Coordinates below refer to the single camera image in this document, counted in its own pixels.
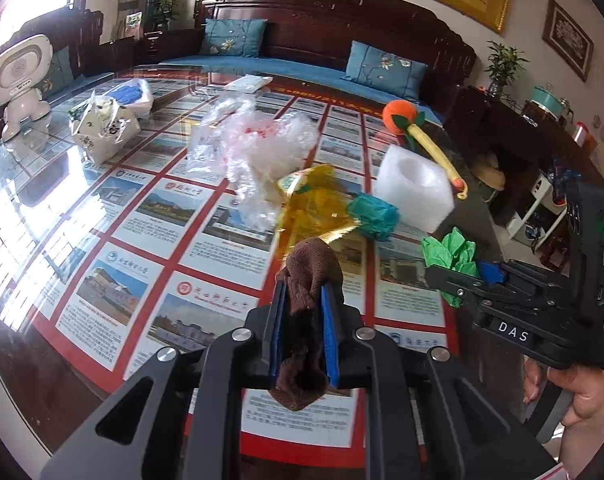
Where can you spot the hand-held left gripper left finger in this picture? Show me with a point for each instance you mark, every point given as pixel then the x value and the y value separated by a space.
pixel 278 330

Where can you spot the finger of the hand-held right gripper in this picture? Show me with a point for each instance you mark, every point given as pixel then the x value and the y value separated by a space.
pixel 492 273
pixel 454 285

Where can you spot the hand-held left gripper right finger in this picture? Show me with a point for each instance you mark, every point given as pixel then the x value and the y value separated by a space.
pixel 332 340

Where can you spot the brown sock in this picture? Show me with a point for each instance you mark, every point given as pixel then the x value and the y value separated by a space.
pixel 307 270

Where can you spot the person's right forearm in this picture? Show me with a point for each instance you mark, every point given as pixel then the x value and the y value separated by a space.
pixel 589 452

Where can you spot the person's right hand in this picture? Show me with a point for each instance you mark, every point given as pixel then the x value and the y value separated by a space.
pixel 591 395

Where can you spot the white storage rack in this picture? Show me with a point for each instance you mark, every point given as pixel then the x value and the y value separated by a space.
pixel 534 215

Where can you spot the bin with tan lid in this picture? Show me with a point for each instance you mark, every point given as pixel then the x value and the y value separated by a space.
pixel 489 175

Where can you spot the white foam block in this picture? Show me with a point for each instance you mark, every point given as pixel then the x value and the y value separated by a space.
pixel 411 187

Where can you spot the gold foil wrapper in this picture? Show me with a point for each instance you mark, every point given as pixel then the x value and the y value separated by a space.
pixel 312 205

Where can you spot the red jar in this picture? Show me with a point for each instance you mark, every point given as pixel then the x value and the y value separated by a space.
pixel 585 137

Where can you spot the dark wooden side cabinet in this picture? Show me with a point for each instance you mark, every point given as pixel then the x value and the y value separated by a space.
pixel 511 135

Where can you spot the printed poster under glass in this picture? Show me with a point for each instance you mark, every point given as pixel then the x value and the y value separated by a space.
pixel 182 220

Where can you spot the teal pot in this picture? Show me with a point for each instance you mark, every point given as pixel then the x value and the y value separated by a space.
pixel 548 101

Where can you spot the clear plastic bag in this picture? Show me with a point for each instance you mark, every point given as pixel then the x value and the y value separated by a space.
pixel 262 155

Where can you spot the orange ball toy yellow stick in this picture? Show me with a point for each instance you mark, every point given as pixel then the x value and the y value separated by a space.
pixel 399 116

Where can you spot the bamboo plant in vase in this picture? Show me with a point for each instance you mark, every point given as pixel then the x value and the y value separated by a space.
pixel 504 65

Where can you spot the blue embroidered cushion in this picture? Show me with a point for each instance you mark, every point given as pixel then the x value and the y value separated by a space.
pixel 384 70
pixel 232 39

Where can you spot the small dark framed picture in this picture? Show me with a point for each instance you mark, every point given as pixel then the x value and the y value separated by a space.
pixel 567 40

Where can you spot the white flat packet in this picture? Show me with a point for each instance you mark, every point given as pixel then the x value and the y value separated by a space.
pixel 249 83

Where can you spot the blue sofa seat mat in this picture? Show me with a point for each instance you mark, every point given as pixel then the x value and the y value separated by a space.
pixel 302 72

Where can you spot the white printed paper bag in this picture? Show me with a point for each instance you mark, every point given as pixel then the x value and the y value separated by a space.
pixel 107 135

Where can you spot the clear bag with blue item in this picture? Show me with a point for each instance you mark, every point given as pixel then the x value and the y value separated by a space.
pixel 144 102

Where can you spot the blue rubber gloves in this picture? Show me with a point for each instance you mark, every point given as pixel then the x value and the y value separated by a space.
pixel 128 93

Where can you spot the dark carved wooden sofa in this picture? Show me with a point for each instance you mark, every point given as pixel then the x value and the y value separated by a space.
pixel 312 25

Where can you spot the dark wooden corner table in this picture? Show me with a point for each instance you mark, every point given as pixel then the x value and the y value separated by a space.
pixel 167 45

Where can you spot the green printed box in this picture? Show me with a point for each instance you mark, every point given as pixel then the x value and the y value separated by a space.
pixel 133 25

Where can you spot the teal embroidered cushion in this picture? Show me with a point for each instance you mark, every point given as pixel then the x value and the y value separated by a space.
pixel 61 70

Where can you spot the green potted plant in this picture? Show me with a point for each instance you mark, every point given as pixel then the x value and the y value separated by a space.
pixel 167 10

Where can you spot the dark carved wooden armchair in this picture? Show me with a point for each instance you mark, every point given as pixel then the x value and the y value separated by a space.
pixel 77 40

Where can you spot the white robot toy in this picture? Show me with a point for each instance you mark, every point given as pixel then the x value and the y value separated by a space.
pixel 17 75

